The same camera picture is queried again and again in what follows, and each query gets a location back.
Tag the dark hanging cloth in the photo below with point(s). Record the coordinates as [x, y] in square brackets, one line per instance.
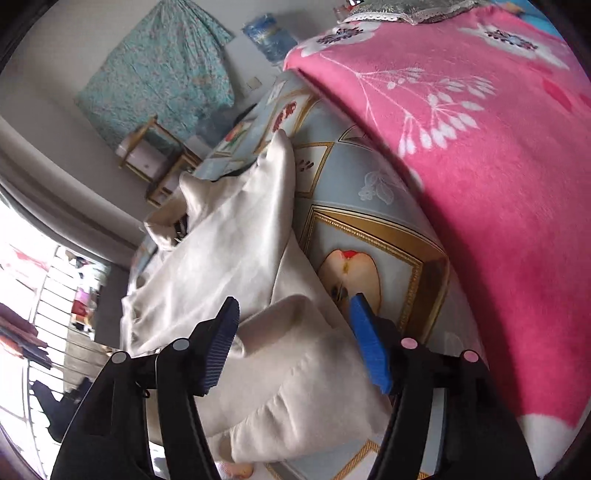
[60, 406]

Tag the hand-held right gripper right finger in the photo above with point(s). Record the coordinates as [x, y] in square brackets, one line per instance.
[371, 346]

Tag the blue water jug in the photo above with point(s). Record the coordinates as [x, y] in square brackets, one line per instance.
[272, 39]

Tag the dark grey cabinet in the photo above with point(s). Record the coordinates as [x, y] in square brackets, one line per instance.
[117, 300]

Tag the white wall outlet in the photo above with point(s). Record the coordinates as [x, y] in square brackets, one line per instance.
[253, 84]

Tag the metal window railing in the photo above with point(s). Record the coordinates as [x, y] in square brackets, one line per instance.
[55, 286]

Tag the pink floral blanket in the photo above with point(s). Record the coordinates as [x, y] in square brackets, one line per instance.
[485, 184]

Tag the grey lace cloth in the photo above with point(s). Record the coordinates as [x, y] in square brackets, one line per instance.
[415, 11]

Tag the wooden chair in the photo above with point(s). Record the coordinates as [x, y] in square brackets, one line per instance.
[173, 182]

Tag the teal floral wall cloth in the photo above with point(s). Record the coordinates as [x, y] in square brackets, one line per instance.
[157, 78]

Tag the cream zip jacket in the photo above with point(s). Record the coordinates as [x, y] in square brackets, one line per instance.
[240, 240]

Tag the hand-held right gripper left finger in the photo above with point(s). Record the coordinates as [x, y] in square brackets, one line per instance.
[221, 341]

